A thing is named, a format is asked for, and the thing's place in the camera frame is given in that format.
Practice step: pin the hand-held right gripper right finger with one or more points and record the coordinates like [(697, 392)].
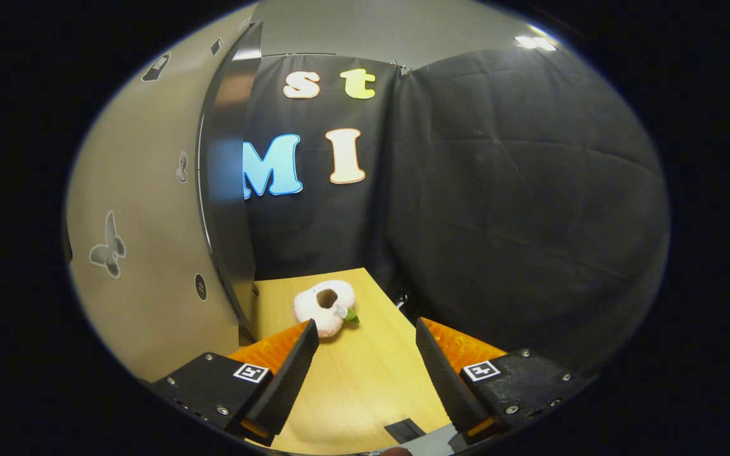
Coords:
[(442, 380)]

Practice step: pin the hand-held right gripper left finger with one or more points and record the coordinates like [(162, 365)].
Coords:
[(292, 377)]

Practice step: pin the beige cabinet door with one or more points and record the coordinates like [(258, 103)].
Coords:
[(143, 190)]

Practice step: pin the grey flat sheet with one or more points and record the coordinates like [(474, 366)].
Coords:
[(435, 442)]

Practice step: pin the small black flat box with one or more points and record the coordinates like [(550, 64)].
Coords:
[(404, 430)]

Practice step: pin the white plush toy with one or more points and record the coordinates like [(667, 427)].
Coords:
[(320, 310)]

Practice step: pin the black backdrop cloth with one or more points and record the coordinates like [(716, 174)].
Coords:
[(498, 190)]

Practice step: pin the small ceiling light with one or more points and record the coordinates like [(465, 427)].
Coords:
[(535, 43)]

